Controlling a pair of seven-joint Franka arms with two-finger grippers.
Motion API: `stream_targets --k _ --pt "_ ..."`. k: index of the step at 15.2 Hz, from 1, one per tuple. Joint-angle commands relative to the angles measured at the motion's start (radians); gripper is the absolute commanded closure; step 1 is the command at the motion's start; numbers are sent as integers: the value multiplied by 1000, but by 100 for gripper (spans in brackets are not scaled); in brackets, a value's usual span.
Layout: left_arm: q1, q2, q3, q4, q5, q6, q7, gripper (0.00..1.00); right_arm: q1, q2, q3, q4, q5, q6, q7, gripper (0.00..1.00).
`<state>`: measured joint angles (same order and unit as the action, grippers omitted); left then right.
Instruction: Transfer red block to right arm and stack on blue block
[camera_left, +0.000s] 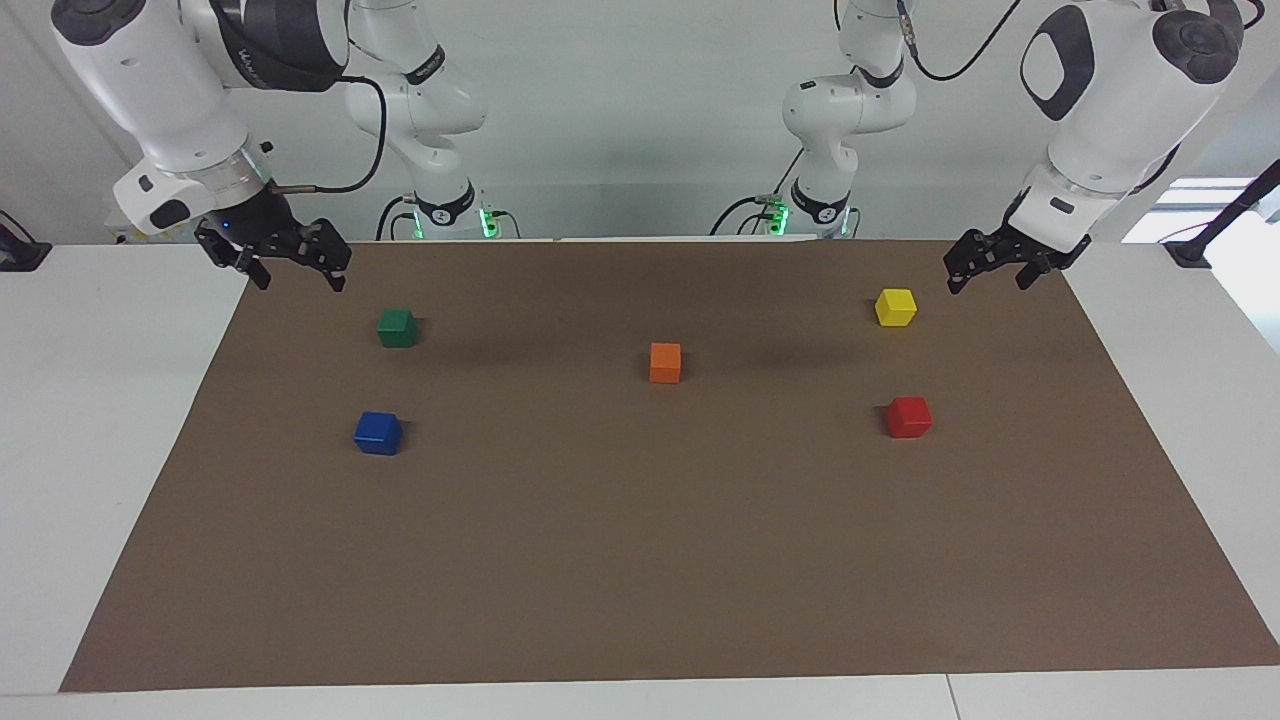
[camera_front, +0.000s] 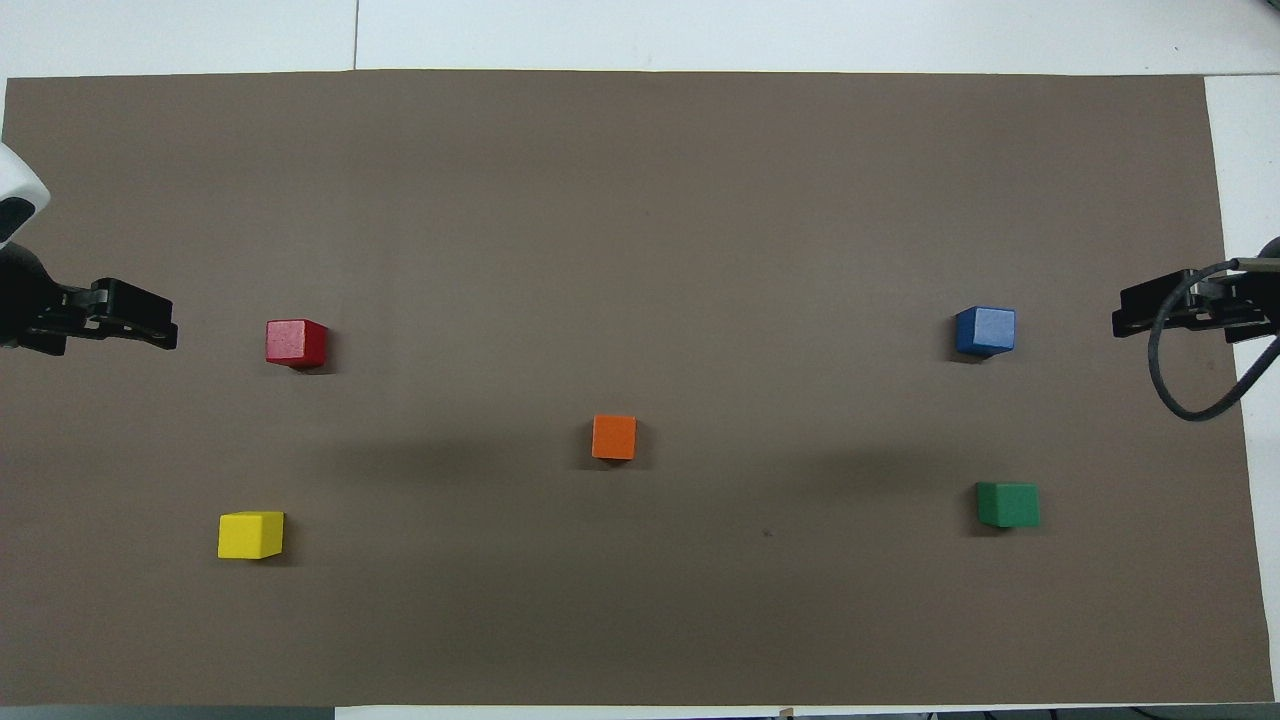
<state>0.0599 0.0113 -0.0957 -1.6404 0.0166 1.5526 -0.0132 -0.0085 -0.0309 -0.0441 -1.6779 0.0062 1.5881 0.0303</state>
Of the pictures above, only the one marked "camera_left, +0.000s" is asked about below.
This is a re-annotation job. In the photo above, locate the black table clamp stand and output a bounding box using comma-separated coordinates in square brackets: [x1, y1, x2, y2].
[1165, 158, 1280, 269]
[0, 210, 53, 273]

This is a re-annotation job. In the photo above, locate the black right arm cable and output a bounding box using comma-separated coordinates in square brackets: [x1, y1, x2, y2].
[268, 40, 389, 196]

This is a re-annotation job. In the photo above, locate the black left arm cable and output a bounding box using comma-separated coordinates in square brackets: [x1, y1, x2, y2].
[895, 0, 1026, 83]

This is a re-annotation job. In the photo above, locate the black left base cable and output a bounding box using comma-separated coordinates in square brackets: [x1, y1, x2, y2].
[710, 150, 806, 236]

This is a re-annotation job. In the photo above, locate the black right base cable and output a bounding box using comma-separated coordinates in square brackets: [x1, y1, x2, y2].
[375, 195, 416, 241]

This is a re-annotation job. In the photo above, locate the blue wooden block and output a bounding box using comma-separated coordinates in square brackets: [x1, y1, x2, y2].
[353, 411, 404, 457]

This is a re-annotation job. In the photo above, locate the black base cable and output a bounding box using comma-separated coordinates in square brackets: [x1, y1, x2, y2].
[710, 150, 806, 236]
[375, 195, 416, 241]

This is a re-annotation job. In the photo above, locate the red wooden block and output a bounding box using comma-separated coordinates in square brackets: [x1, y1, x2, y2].
[885, 396, 933, 439]

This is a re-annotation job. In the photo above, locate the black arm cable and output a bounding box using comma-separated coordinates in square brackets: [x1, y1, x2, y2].
[895, 0, 1026, 83]
[268, 40, 389, 196]

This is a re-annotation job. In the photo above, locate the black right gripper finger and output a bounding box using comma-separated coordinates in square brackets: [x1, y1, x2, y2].
[298, 218, 353, 293]
[195, 226, 273, 292]

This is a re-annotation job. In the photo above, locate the brown paper mat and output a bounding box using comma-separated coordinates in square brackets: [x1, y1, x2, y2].
[58, 238, 1280, 693]

